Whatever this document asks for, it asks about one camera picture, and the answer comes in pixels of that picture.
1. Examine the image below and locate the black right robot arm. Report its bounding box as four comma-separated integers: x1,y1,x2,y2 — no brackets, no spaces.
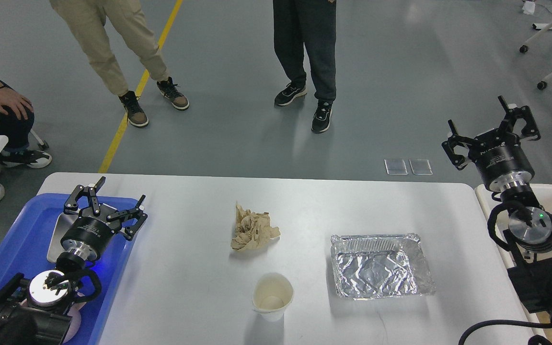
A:
442,96,552,345

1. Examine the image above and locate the crumpled brown paper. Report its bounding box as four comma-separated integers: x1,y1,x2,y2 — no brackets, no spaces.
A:
230,203,281,252

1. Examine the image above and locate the pink mug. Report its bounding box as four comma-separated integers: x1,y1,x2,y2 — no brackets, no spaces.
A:
62,302,86,344

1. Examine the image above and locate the aluminium foil tray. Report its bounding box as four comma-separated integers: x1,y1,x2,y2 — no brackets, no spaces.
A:
331,233,437,300

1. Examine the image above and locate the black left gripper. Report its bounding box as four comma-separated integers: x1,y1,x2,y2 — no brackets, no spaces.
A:
59,176,148,262

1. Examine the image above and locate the left floor outlet plate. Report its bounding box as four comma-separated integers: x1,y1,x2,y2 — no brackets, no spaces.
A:
384,159,408,175

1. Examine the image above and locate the stainless steel rectangular tray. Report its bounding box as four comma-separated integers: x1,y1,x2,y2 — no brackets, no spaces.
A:
46,213,81,264

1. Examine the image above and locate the right floor outlet plate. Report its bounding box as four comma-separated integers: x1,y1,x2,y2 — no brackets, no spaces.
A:
408,159,433,175

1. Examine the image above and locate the white paper cup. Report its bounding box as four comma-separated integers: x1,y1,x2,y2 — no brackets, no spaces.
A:
251,272,294,322

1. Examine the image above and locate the grey office chair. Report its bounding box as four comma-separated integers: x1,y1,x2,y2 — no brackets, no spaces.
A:
29,129,49,150

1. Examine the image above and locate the person in black trousers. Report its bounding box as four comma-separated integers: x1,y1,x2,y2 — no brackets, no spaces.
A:
272,0,337,133

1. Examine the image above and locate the person in beige trousers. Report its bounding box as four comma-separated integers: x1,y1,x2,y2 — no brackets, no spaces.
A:
48,0,190,128

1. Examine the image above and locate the white plastic bin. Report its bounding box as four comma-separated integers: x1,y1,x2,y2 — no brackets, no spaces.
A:
475,183,552,341

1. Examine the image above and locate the floor outlet plate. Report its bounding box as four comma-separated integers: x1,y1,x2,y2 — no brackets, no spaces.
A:
384,159,408,175
408,159,433,175

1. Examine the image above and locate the blue plastic tray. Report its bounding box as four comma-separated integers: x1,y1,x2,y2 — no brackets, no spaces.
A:
0,194,134,345

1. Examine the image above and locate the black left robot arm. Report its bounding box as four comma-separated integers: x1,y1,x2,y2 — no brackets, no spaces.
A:
0,177,148,345

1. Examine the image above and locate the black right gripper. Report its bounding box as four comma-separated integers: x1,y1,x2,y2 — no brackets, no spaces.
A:
441,95,541,193

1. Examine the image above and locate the person in dark jeans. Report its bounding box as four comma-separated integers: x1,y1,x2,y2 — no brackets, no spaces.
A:
0,80,52,169

